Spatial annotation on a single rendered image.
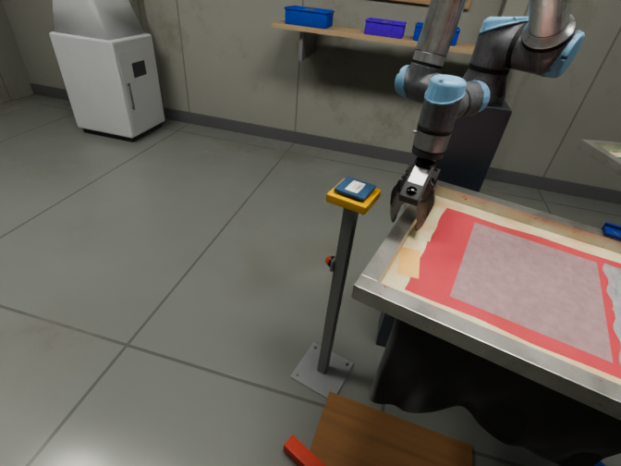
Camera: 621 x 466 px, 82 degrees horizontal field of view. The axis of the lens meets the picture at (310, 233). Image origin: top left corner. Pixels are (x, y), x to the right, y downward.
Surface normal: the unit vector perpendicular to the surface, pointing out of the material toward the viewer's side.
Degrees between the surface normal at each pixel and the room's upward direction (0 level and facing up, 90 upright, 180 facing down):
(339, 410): 0
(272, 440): 0
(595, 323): 0
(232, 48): 90
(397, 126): 90
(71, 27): 90
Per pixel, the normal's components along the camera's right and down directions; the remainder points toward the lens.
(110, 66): -0.26, 0.55
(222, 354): 0.08, -0.80
